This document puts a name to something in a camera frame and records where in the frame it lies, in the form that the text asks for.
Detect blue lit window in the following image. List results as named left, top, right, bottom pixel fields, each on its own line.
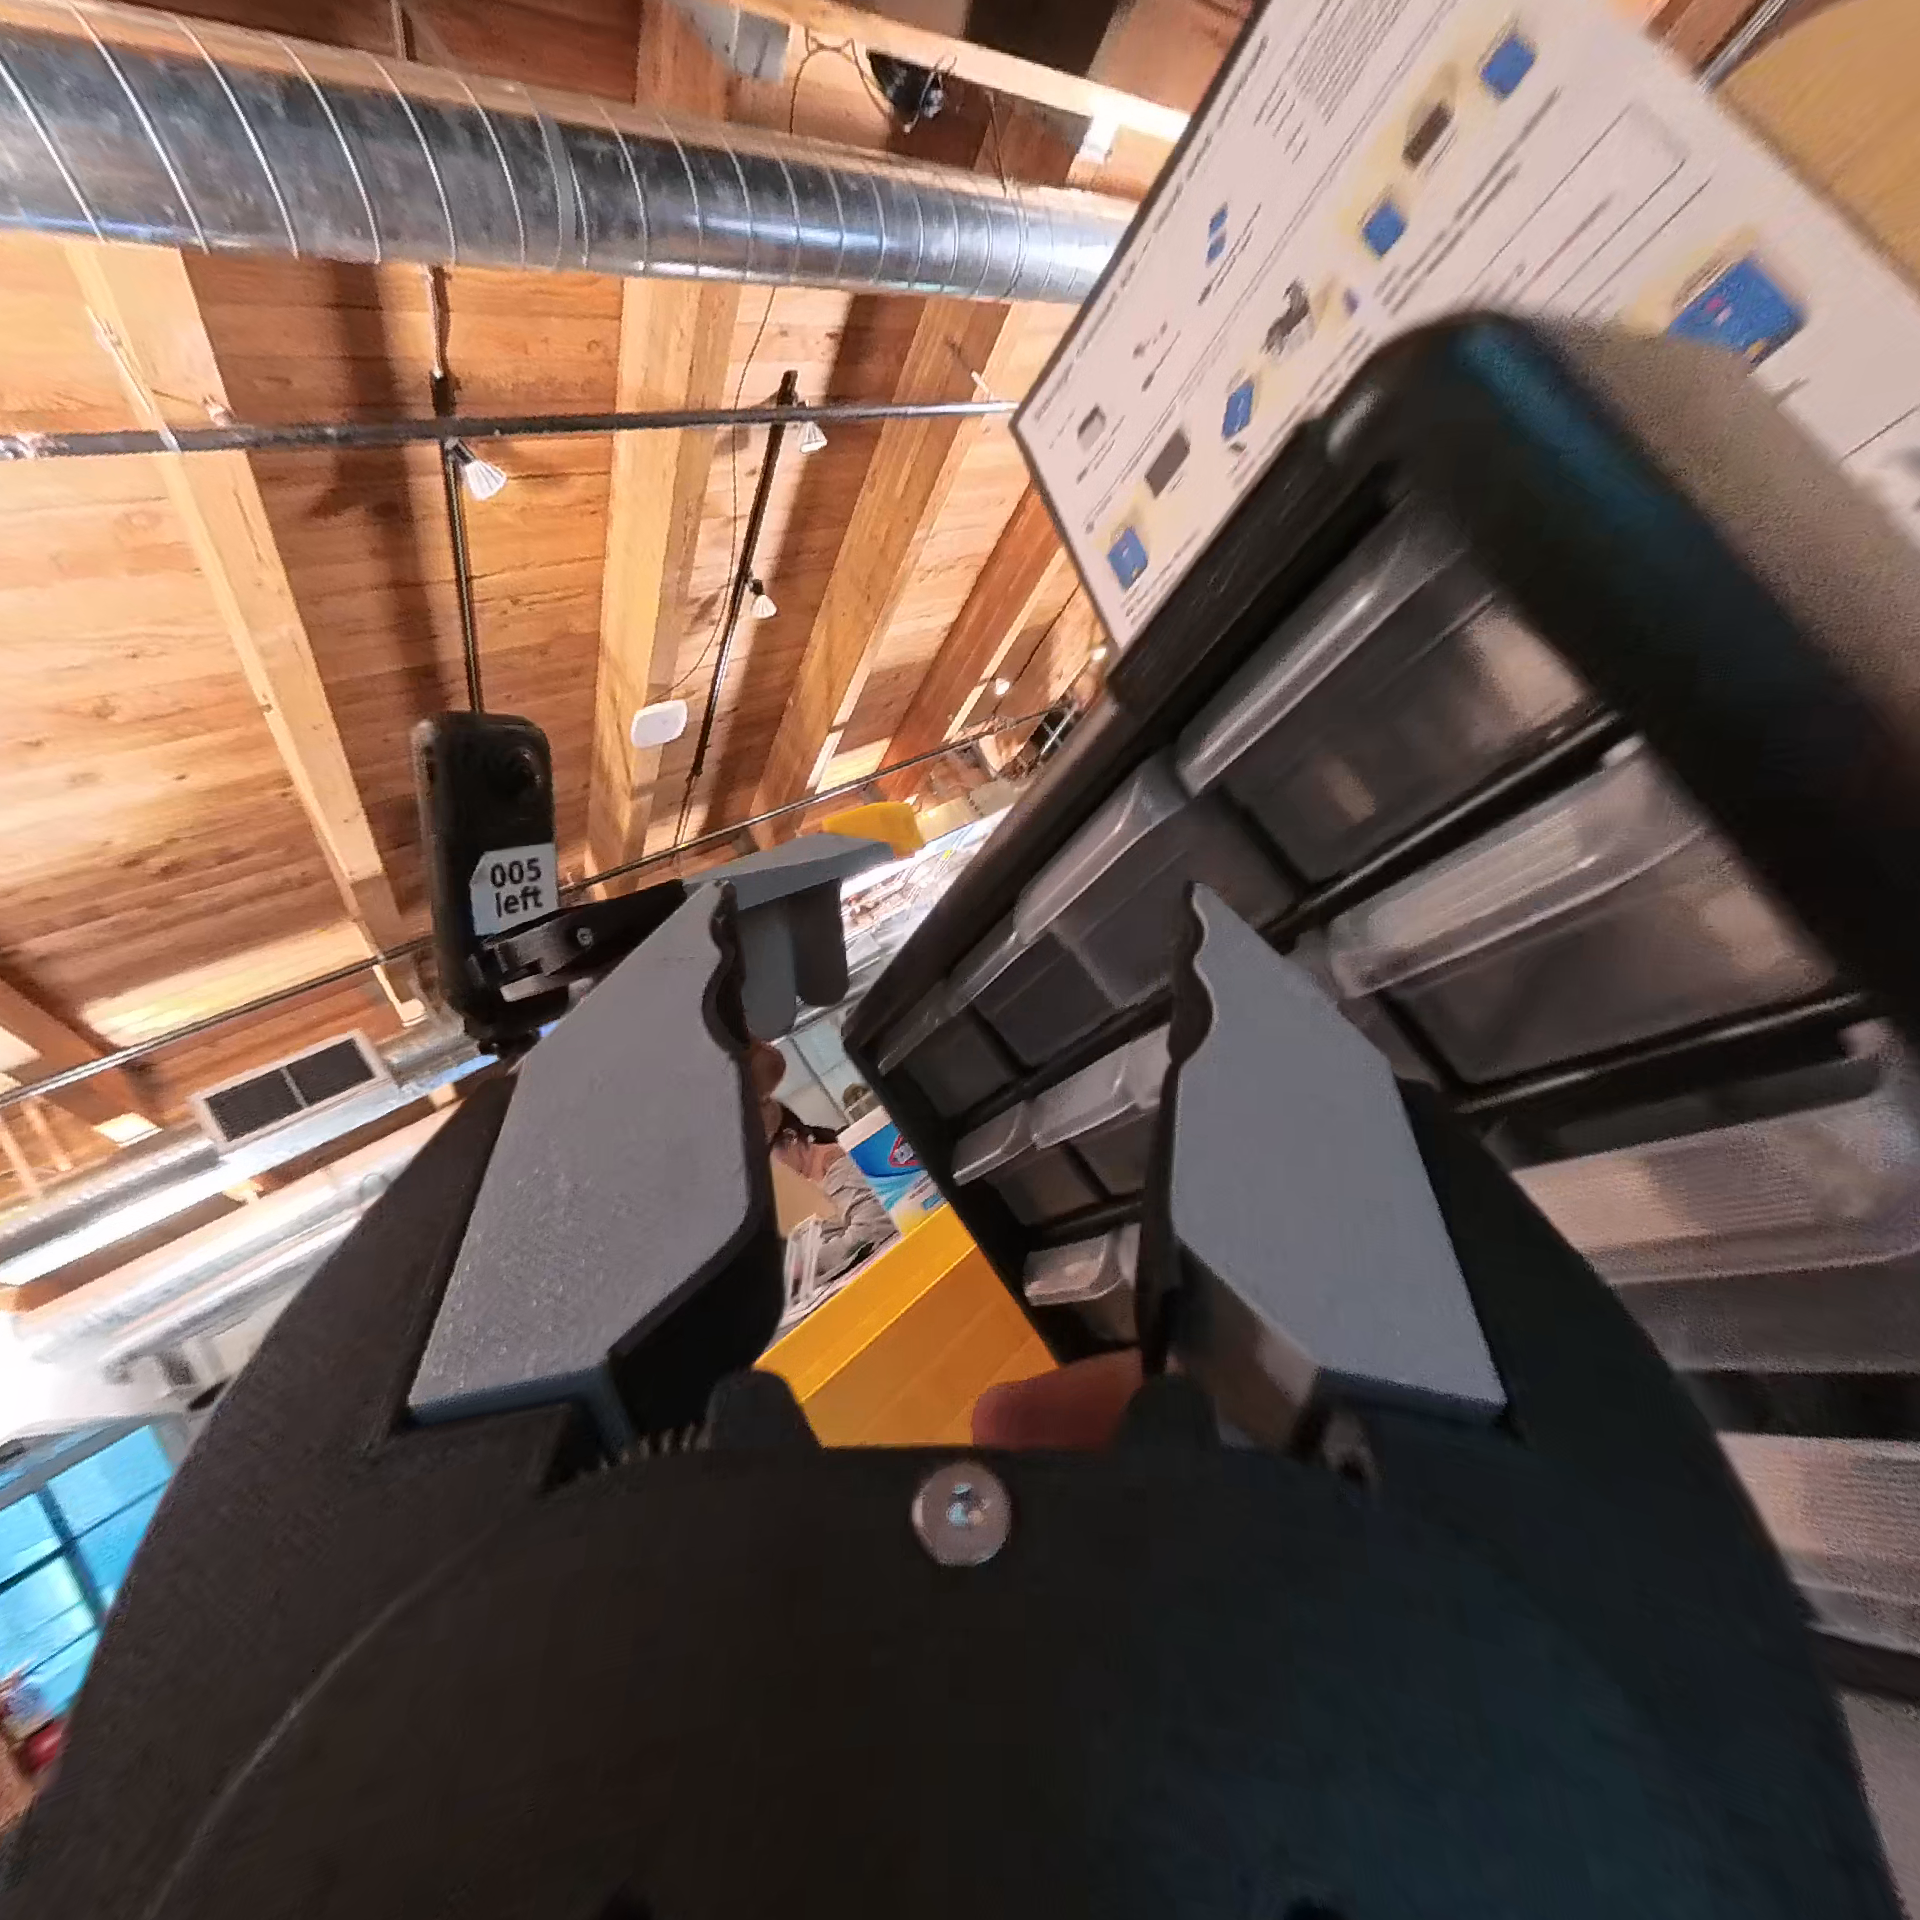
left=0, top=1417, right=190, bottom=1697

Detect blue white wipes tub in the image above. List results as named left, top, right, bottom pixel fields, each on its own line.
left=855, top=1117, right=961, bottom=1226

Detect silver ventilation duct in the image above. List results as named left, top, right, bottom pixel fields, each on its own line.
left=0, top=0, right=1143, bottom=308

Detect clear plastic cabinet drawers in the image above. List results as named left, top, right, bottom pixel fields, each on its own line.
left=878, top=509, right=1853, bottom=1354

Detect black vent grille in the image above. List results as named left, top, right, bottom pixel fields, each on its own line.
left=191, top=1036, right=396, bottom=1149

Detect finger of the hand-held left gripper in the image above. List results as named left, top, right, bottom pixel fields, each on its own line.
left=701, top=834, right=896, bottom=1041

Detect thin silver duct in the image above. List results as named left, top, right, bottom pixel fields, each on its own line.
left=0, top=1140, right=495, bottom=1354

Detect black drawer cabinet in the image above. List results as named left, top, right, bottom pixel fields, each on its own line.
left=844, top=312, right=1920, bottom=1354

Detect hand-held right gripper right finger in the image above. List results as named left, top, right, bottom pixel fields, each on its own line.
left=1134, top=883, right=1509, bottom=1427

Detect person's left hand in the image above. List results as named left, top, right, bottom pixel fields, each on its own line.
left=972, top=1350, right=1161, bottom=1449

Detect black ceiling light rail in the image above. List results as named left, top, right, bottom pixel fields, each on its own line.
left=0, top=397, right=1021, bottom=460

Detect yellow plastic bin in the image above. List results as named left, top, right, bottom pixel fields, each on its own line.
left=757, top=1201, right=1103, bottom=1449

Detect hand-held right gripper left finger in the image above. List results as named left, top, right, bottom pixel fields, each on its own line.
left=404, top=883, right=789, bottom=1427

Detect printed instruction sheet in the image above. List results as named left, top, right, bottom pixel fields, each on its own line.
left=1012, top=0, right=1920, bottom=648

